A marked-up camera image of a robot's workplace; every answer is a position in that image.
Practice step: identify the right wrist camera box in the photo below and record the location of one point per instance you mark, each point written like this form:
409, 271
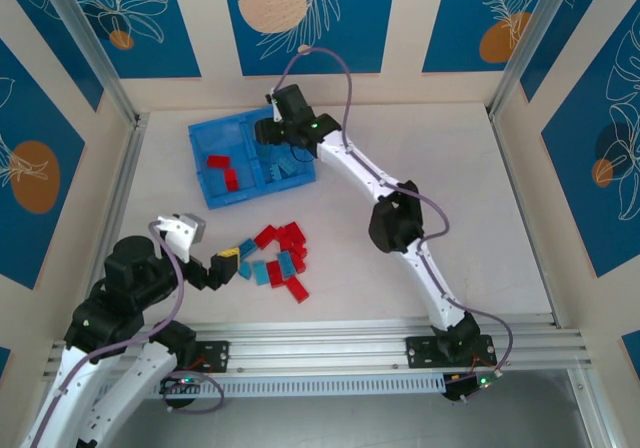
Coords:
295, 103

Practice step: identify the blue two-compartment plastic bin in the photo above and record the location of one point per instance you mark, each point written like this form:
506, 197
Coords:
215, 138

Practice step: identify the aluminium corner post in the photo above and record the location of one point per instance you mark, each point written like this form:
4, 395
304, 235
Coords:
91, 38
545, 38

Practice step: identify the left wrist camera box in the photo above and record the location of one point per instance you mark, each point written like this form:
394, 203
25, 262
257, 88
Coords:
177, 230

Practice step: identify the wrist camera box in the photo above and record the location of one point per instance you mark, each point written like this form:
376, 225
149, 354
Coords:
295, 103
177, 230

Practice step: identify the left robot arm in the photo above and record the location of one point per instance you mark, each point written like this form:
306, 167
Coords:
135, 378

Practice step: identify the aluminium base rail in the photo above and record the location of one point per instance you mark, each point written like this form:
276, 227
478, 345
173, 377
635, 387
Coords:
320, 348

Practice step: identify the aluminium side rail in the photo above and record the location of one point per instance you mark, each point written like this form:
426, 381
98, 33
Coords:
125, 168
500, 138

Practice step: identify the red lego brick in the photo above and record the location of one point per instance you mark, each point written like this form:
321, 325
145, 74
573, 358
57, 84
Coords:
266, 235
231, 179
293, 229
296, 289
275, 274
286, 242
299, 263
300, 249
220, 161

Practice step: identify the blue floral wall poster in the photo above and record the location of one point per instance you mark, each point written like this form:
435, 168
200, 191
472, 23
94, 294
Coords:
50, 43
150, 43
575, 168
632, 348
450, 28
575, 43
4, 363
40, 118
370, 18

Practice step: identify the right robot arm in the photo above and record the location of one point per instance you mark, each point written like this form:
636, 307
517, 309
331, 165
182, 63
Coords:
442, 313

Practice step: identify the small circuit board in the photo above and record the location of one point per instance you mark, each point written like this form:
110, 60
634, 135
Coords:
182, 382
470, 385

